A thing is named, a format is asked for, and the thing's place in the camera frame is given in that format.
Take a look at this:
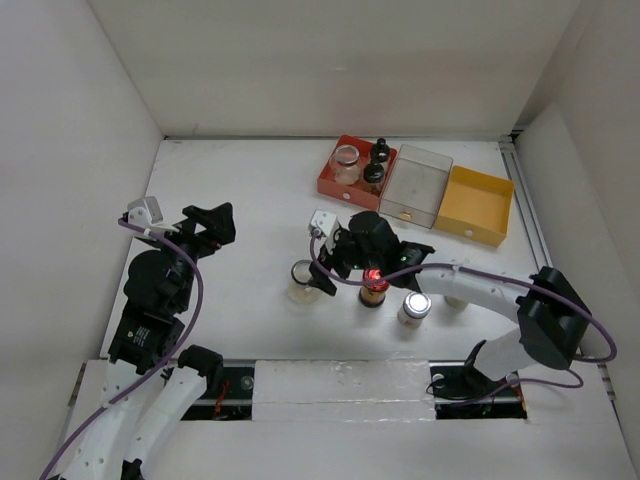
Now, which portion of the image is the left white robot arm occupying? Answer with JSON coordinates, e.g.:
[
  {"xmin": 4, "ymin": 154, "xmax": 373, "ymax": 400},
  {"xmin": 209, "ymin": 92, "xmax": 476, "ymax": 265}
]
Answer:
[{"xmin": 41, "ymin": 197, "xmax": 236, "ymax": 479}]

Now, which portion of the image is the clear plastic bin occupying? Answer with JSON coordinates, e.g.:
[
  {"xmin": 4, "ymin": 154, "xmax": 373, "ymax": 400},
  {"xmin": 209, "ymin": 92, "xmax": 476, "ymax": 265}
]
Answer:
[{"xmin": 378, "ymin": 144, "xmax": 453, "ymax": 229}]

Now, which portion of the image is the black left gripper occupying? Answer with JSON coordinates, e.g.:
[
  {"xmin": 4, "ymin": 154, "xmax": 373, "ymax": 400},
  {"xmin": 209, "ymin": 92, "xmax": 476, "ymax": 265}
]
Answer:
[{"xmin": 145, "ymin": 201, "xmax": 235, "ymax": 309}]

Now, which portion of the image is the silver-capped white shaker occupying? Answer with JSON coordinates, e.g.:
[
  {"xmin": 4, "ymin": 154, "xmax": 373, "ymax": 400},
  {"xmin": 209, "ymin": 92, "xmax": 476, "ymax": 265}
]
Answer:
[{"xmin": 444, "ymin": 296, "xmax": 468, "ymax": 309}]

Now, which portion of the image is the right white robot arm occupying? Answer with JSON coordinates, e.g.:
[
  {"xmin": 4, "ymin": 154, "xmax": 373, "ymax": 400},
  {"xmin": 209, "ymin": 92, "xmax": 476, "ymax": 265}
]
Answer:
[{"xmin": 308, "ymin": 210, "xmax": 589, "ymax": 394}]

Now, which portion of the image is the red-capped dark sauce bottle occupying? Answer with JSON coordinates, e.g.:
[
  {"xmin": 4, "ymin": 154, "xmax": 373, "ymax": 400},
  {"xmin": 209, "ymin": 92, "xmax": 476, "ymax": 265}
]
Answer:
[{"xmin": 359, "ymin": 269, "xmax": 390, "ymax": 308}]

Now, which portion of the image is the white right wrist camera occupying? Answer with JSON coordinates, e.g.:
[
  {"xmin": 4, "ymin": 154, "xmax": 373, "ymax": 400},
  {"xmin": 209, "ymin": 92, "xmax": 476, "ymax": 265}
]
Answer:
[{"xmin": 308, "ymin": 210, "xmax": 340, "ymax": 253}]

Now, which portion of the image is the black-capped white bottle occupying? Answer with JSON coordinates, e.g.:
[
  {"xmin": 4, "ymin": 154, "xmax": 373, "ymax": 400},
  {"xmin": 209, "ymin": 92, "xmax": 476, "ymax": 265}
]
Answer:
[{"xmin": 369, "ymin": 137, "xmax": 391, "ymax": 164}]

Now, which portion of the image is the glass jar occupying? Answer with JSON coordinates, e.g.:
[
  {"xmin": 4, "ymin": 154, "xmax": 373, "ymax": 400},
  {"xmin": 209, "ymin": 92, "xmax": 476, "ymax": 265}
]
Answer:
[
  {"xmin": 330, "ymin": 144, "xmax": 361, "ymax": 185},
  {"xmin": 288, "ymin": 260, "xmax": 323, "ymax": 305}
]

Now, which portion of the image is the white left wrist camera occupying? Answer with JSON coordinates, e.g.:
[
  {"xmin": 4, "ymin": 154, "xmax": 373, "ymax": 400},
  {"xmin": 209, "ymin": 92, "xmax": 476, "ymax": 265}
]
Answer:
[{"xmin": 119, "ymin": 196, "xmax": 176, "ymax": 237}]

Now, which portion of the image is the red plastic bin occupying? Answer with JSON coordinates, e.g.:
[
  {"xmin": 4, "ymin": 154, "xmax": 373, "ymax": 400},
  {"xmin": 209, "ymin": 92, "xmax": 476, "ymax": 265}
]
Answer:
[{"xmin": 316, "ymin": 135, "xmax": 398, "ymax": 210}]

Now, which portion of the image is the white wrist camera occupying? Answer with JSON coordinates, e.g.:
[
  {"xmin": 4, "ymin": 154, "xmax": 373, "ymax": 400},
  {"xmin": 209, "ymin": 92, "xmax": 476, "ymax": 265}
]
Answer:
[
  {"xmin": 119, "ymin": 196, "xmax": 176, "ymax": 237},
  {"xmin": 308, "ymin": 210, "xmax": 340, "ymax": 253}
]

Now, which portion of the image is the aluminium side rail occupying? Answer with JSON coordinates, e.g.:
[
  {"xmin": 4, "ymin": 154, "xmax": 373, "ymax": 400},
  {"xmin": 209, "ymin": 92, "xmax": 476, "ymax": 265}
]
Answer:
[{"xmin": 499, "ymin": 134, "xmax": 581, "ymax": 359}]

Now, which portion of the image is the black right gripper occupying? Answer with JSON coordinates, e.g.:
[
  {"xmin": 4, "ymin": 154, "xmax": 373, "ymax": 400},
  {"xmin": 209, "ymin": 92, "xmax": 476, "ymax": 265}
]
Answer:
[{"xmin": 306, "ymin": 227, "xmax": 384, "ymax": 294}]

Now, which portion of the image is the silver-lid small jar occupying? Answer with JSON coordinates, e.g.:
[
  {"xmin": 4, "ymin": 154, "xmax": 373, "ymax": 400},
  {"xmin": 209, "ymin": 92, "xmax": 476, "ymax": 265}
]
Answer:
[{"xmin": 397, "ymin": 292, "xmax": 432, "ymax": 328}]

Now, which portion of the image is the yellow plastic bin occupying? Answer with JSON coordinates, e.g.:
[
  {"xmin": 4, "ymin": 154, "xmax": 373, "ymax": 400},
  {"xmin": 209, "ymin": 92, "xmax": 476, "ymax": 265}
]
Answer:
[{"xmin": 433, "ymin": 165, "xmax": 515, "ymax": 248}]

